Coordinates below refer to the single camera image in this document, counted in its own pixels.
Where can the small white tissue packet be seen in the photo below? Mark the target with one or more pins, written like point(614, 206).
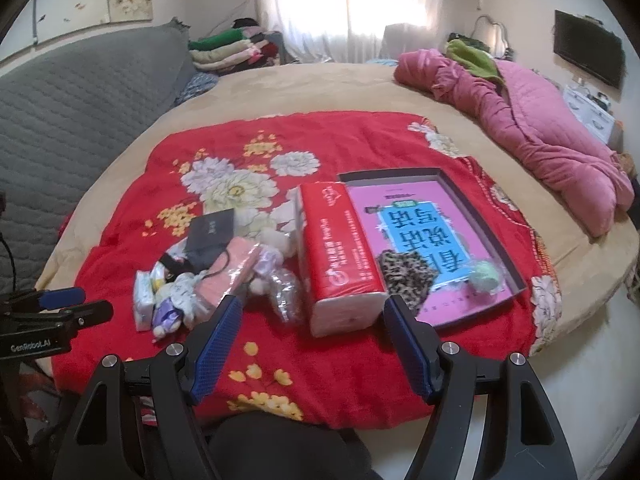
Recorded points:
point(145, 300)

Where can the pink quilt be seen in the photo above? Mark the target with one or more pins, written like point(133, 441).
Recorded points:
point(540, 125)

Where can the pink and blue book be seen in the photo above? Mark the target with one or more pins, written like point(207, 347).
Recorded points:
point(420, 230)

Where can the red tissue pack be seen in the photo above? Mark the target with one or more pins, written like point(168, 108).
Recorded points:
point(340, 260)

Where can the pink packet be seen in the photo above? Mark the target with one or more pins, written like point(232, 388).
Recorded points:
point(230, 272)

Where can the pile of folded clothes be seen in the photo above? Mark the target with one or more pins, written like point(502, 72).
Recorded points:
point(225, 50)

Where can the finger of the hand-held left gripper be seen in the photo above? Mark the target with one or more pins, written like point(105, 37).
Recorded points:
point(62, 298)
point(92, 312)

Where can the white plush bear purple dress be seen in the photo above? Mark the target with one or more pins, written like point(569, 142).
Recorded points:
point(274, 247)
point(165, 320)

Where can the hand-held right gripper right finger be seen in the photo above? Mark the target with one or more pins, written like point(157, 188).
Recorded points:
point(406, 340)

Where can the dark shallow box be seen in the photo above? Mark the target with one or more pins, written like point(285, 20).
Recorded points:
point(400, 175)

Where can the white curtain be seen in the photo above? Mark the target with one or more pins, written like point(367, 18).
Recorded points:
point(350, 10)

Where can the green cloth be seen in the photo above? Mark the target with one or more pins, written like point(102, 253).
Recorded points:
point(470, 57)

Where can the red floral blanket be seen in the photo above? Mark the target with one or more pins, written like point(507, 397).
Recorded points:
point(350, 150)

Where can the dark chair back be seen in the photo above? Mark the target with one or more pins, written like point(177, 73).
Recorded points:
point(400, 40)

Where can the grey quilted headboard cushion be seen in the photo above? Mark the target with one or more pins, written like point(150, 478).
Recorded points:
point(75, 110)

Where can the clear plastic bag hair accessory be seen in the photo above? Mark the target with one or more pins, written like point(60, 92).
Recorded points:
point(286, 295)

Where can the beige bed sheet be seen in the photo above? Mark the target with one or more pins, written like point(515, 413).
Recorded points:
point(325, 90)

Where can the black wall television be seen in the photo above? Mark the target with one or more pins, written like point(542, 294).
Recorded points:
point(585, 45)

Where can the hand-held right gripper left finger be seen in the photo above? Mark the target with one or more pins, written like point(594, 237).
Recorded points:
point(220, 340)

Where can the black pouch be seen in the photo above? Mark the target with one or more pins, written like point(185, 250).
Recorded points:
point(210, 232)

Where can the green round ball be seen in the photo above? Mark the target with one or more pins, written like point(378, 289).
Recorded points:
point(485, 275)

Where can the blue patterned cloth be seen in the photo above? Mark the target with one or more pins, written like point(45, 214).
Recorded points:
point(197, 87)

